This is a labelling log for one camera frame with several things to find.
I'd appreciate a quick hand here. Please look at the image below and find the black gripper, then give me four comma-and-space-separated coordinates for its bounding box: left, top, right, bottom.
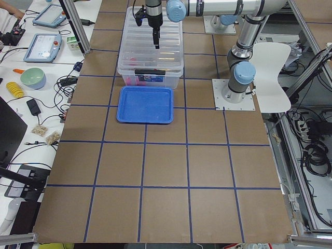
145, 0, 163, 49

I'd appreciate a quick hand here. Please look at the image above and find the clear plastic box lid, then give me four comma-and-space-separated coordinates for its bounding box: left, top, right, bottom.
117, 6, 184, 77

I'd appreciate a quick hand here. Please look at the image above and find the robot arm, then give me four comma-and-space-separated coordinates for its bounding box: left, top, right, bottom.
166, 1, 286, 103

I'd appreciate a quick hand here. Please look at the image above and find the clear plastic storage box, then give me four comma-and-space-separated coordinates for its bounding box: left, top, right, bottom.
117, 7, 185, 90

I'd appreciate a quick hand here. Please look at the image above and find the blue plastic tray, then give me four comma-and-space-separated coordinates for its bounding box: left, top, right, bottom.
117, 86, 174, 124

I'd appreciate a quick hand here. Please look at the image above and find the green white carton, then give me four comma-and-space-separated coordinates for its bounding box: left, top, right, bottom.
66, 36, 80, 51

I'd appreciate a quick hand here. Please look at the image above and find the teach pendant tablet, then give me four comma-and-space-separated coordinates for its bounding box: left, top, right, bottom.
23, 33, 62, 63
32, 4, 66, 28

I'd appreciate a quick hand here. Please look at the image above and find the white chair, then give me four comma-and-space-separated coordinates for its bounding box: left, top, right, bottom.
250, 42, 291, 113

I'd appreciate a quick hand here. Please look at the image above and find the green bowl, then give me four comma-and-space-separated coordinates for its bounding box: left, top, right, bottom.
20, 67, 46, 90

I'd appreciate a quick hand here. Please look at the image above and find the toy carrot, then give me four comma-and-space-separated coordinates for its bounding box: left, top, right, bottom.
13, 68, 24, 74

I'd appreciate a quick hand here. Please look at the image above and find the black power adapter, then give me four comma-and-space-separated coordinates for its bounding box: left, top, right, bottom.
26, 99, 41, 116

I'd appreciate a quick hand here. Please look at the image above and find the yellow toy corn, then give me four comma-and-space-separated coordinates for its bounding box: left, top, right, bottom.
6, 81, 25, 98

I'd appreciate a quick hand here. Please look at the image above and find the black monitor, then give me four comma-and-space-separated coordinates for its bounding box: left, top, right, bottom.
0, 98, 27, 168

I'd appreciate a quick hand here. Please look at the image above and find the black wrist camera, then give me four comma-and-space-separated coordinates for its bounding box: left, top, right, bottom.
133, 7, 146, 26

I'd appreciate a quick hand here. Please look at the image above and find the black box handle clip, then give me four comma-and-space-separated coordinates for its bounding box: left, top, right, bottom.
134, 68, 166, 75

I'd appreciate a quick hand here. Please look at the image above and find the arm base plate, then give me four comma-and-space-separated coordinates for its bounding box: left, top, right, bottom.
203, 15, 237, 35
212, 79, 255, 111

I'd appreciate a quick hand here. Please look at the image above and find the aluminium frame post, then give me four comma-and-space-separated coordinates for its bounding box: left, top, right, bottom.
59, 0, 91, 54

